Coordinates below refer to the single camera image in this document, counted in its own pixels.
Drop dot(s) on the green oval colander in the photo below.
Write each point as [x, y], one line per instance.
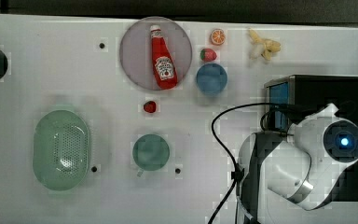
[61, 155]

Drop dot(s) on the peeled toy banana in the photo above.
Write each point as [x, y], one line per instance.
[263, 47]

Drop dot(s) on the grey round plate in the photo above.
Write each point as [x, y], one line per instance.
[135, 52]

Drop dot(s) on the pink toy strawberry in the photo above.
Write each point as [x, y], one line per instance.
[208, 55]

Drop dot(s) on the blue bowl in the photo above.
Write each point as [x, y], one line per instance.
[211, 79]

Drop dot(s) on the orange half toy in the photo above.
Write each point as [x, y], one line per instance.
[218, 37]

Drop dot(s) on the small red toy strawberry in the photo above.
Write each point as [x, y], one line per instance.
[150, 107]

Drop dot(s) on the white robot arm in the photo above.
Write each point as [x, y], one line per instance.
[301, 166]

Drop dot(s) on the green cup with handle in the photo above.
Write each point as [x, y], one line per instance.
[150, 153]

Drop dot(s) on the red plush ketchup bottle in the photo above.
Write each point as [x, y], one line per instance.
[162, 62]

